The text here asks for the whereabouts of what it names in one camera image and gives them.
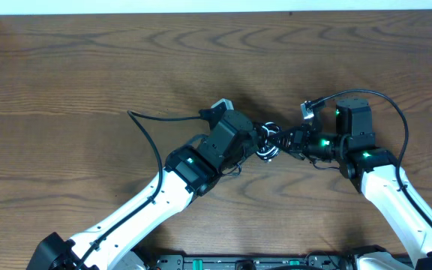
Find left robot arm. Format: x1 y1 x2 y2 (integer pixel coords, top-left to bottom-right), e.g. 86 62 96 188
28 109 259 270

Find left camera black cable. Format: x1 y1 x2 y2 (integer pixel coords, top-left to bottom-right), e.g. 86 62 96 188
73 109 217 270

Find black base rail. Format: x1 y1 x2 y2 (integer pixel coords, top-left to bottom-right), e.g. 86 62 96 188
151 250 356 270

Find white usb cable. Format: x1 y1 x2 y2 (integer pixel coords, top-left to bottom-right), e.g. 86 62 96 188
256 122 281 160

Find black usb cable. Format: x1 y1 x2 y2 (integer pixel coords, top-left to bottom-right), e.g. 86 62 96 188
253 121 281 163

